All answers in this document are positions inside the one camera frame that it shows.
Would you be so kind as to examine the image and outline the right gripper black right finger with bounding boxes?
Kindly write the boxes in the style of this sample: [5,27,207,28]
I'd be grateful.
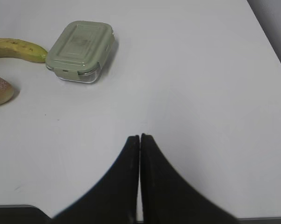
[140,134,238,224]

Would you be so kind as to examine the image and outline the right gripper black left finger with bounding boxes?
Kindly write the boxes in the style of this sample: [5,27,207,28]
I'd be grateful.
[52,135,139,224]

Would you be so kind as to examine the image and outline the green lidded glass container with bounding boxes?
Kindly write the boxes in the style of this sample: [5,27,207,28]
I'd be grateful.
[45,21,115,84]

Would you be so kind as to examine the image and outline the brown bread roll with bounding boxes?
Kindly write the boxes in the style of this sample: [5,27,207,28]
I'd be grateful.
[0,77,14,105]

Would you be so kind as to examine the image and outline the yellow banana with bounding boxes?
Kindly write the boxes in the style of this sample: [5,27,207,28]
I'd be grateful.
[0,38,48,63]

